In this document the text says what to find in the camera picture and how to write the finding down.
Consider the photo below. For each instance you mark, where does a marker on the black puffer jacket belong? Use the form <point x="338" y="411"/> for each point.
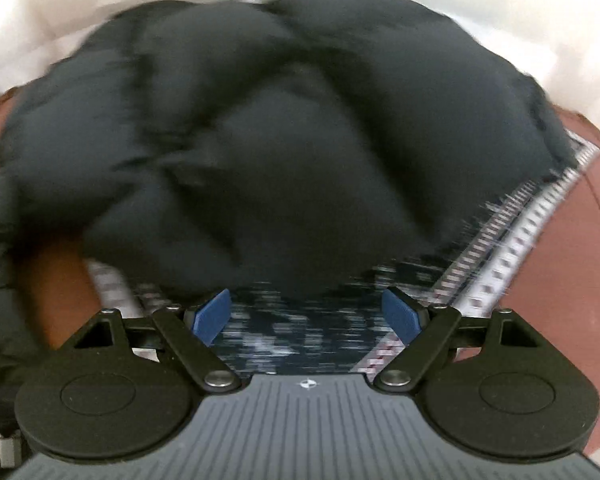
<point x="156" y="75"/>

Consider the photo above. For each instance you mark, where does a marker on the black white patterned blanket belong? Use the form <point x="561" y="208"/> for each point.
<point x="505" y="254"/>

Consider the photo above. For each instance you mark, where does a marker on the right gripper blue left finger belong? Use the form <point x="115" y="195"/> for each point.
<point x="208" y="316"/>

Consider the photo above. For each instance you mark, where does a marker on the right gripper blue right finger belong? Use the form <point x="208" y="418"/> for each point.
<point x="405" y="315"/>

